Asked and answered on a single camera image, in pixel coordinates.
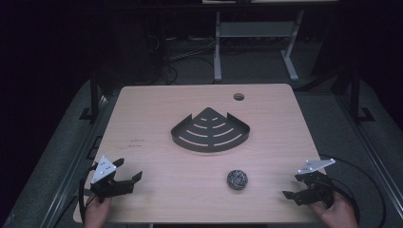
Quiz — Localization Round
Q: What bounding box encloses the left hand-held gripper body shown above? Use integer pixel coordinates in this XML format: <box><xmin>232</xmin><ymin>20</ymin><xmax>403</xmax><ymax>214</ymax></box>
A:
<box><xmin>89</xmin><ymin>155</ymin><xmax>135</xmax><ymax>204</ymax></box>

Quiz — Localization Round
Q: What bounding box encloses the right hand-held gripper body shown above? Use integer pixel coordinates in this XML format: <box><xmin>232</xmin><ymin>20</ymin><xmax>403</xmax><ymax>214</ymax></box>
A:
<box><xmin>294</xmin><ymin>158</ymin><xmax>336</xmax><ymax>207</ymax></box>

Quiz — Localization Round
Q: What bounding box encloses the steel wool scourer ball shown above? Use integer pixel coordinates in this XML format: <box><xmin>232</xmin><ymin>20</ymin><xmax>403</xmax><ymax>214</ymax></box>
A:
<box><xmin>226</xmin><ymin>169</ymin><xmax>249</xmax><ymax>191</ymax></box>

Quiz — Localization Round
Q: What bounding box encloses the black slotted corner shelf tray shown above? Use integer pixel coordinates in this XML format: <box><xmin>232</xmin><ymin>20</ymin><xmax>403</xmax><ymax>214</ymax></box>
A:
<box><xmin>170</xmin><ymin>106</ymin><xmax>251</xmax><ymax>154</ymax></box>

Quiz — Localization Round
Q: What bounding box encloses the person's right hand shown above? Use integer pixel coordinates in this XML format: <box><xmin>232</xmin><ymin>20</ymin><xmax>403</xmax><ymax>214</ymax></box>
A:
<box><xmin>308</xmin><ymin>191</ymin><xmax>360</xmax><ymax>228</ymax></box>

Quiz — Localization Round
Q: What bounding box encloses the person's left hand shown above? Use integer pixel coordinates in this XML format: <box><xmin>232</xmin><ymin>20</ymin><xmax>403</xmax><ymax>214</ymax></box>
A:
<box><xmin>83</xmin><ymin>193</ymin><xmax>113</xmax><ymax>228</ymax></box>

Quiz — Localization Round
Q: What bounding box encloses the grey metal stand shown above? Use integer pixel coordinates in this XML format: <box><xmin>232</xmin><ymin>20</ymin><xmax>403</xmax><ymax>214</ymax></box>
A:
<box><xmin>213</xmin><ymin>9</ymin><xmax>306</xmax><ymax>83</ymax></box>

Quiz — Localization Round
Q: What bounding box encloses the aluminium frame rail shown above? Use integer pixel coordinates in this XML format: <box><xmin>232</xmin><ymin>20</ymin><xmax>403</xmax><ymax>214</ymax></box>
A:
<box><xmin>335</xmin><ymin>94</ymin><xmax>403</xmax><ymax>211</ymax></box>
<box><xmin>39</xmin><ymin>94</ymin><xmax>112</xmax><ymax>228</ymax></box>

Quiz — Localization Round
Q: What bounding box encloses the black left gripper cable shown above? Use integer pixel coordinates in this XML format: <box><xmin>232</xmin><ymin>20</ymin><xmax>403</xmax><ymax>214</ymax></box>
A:
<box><xmin>78</xmin><ymin>161</ymin><xmax>99</xmax><ymax>224</ymax></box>

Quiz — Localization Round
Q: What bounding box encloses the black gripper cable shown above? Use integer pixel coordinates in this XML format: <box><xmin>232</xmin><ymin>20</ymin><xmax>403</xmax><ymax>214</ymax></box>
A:
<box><xmin>78</xmin><ymin>161</ymin><xmax>99</xmax><ymax>224</ymax></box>
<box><xmin>317</xmin><ymin>153</ymin><xmax>388</xmax><ymax>228</ymax></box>

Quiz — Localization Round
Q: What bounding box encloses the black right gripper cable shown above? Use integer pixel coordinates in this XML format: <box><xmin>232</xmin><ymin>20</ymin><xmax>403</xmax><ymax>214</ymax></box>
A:
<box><xmin>317</xmin><ymin>153</ymin><xmax>388</xmax><ymax>228</ymax></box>

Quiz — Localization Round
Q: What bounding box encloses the black frame post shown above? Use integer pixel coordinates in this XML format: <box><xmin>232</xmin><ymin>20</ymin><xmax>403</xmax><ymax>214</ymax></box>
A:
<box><xmin>348</xmin><ymin>67</ymin><xmax>376</xmax><ymax>125</ymax></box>
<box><xmin>78</xmin><ymin>67</ymin><xmax>106</xmax><ymax>124</ymax></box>

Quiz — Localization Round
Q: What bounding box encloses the bundle of dark floor cables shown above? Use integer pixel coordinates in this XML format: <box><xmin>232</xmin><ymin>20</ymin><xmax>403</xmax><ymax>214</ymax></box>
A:
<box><xmin>145</xmin><ymin>33</ymin><xmax>221</xmax><ymax>86</ymax></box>

